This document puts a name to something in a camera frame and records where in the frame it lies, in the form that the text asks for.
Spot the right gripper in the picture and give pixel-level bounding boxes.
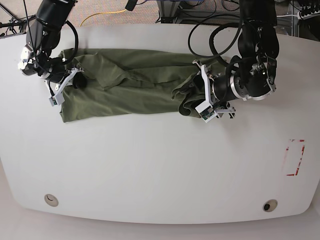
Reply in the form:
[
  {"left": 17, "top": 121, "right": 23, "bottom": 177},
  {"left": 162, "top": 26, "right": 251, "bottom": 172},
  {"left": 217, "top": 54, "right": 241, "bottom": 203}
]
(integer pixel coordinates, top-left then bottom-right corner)
[{"left": 18, "top": 46, "right": 87, "bottom": 97}]

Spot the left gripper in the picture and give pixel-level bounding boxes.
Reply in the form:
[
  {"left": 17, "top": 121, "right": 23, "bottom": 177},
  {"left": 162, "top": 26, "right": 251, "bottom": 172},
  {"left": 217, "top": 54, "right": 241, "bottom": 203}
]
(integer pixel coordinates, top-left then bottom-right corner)
[{"left": 192, "top": 56, "right": 277, "bottom": 119}]

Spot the olive green T-shirt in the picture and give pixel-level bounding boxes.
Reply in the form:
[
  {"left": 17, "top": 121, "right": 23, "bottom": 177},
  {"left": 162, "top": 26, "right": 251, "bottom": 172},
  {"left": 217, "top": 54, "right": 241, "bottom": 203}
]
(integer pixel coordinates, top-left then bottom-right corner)
[{"left": 60, "top": 48, "right": 205, "bottom": 123}]

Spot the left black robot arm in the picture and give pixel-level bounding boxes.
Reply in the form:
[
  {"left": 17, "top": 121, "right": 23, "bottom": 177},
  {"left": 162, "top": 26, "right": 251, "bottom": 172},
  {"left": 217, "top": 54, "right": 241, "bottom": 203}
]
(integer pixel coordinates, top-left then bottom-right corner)
[{"left": 193, "top": 0, "right": 280, "bottom": 123}]

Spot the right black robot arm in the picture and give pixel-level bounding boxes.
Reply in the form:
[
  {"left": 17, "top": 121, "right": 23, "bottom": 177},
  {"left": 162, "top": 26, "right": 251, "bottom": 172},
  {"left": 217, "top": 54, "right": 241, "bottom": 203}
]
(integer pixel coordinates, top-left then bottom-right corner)
[{"left": 18, "top": 0, "right": 87, "bottom": 106}]

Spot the red tape rectangle marking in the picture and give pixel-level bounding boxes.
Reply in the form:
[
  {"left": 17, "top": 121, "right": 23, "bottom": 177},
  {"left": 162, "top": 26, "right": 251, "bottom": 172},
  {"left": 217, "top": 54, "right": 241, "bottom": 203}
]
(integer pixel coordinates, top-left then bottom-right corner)
[{"left": 283, "top": 139, "right": 306, "bottom": 177}]

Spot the left table grommet hole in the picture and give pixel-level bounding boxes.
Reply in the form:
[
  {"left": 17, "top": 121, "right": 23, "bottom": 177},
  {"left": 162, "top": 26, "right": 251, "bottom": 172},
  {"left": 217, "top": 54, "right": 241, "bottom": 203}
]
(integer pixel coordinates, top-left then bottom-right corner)
[{"left": 44, "top": 194, "right": 59, "bottom": 207}]

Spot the table grommet hole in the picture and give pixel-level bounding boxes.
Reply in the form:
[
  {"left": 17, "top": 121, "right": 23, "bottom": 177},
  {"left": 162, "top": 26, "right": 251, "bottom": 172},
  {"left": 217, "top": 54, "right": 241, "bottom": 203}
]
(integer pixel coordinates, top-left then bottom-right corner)
[
  {"left": 44, "top": 194, "right": 59, "bottom": 207},
  {"left": 262, "top": 199, "right": 278, "bottom": 213}
]

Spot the white power strip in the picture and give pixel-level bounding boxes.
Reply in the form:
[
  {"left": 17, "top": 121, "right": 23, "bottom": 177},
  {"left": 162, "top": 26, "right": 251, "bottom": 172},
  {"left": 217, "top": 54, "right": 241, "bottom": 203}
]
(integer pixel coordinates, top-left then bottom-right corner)
[{"left": 297, "top": 3, "right": 320, "bottom": 20}]

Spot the right table grommet hole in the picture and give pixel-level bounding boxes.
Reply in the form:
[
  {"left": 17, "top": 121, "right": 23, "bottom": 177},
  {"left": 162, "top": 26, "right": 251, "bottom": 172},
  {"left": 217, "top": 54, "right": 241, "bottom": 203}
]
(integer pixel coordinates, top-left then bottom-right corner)
[{"left": 262, "top": 199, "right": 278, "bottom": 213}]

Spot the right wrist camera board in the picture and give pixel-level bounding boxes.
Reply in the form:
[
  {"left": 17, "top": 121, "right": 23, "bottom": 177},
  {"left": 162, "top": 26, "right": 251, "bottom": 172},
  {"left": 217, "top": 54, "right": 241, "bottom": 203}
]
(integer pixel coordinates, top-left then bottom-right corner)
[{"left": 49, "top": 93, "right": 65, "bottom": 107}]

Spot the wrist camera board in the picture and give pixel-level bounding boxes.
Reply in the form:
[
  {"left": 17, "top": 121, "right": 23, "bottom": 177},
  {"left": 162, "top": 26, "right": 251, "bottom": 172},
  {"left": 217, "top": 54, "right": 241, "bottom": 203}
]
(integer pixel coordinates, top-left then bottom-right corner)
[
  {"left": 49, "top": 93, "right": 65, "bottom": 107},
  {"left": 195, "top": 101, "right": 218, "bottom": 123}
]

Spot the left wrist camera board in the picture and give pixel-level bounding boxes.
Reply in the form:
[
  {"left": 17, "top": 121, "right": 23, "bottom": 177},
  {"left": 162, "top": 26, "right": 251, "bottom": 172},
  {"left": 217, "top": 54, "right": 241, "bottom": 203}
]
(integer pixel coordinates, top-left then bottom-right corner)
[{"left": 195, "top": 101, "right": 218, "bottom": 123}]

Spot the aluminium frame base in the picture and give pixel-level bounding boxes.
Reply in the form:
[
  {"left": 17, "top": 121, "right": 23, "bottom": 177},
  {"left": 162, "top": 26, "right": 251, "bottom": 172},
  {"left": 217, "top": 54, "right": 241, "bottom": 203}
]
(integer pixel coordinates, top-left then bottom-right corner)
[{"left": 156, "top": 0, "right": 183, "bottom": 24}]

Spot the yellow cable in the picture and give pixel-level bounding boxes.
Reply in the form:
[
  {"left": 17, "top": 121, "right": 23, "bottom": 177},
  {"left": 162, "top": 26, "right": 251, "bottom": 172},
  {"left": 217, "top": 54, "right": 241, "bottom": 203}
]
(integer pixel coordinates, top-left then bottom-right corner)
[{"left": 79, "top": 8, "right": 126, "bottom": 27}]

